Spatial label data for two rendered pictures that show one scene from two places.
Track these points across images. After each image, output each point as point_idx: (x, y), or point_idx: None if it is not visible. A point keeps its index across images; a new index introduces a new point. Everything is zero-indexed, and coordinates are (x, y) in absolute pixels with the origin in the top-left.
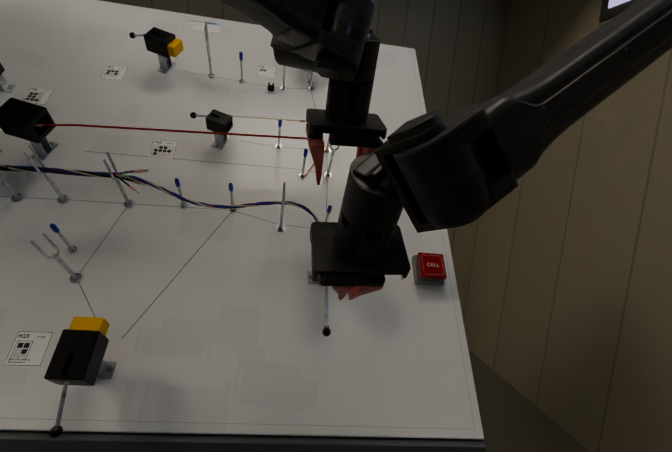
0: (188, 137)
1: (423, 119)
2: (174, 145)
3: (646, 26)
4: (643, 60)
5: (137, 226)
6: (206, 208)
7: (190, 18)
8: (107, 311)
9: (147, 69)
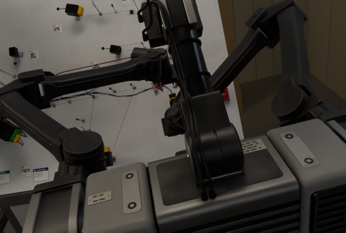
0: (103, 56)
1: (175, 113)
2: (99, 62)
3: (236, 63)
4: (237, 72)
5: (101, 105)
6: (123, 90)
7: None
8: (105, 140)
9: (70, 21)
